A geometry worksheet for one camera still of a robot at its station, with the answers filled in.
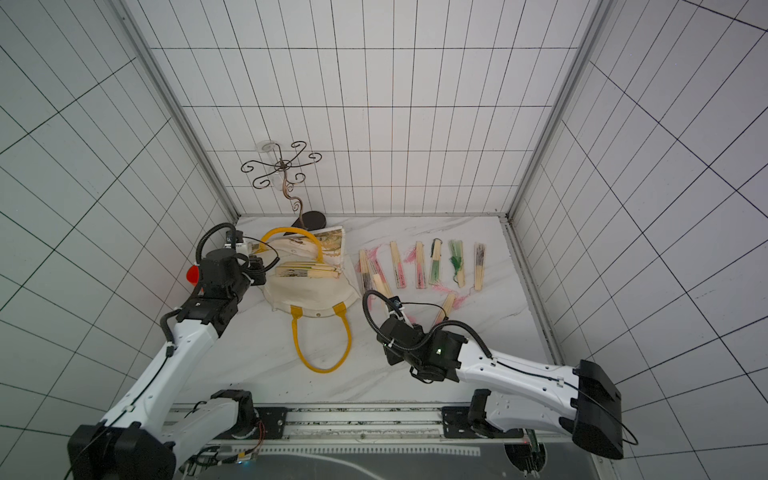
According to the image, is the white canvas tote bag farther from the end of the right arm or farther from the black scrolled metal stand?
the end of the right arm

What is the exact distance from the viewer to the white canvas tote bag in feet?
2.75

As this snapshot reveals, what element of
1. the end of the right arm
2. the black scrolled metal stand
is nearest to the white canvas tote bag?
the black scrolled metal stand
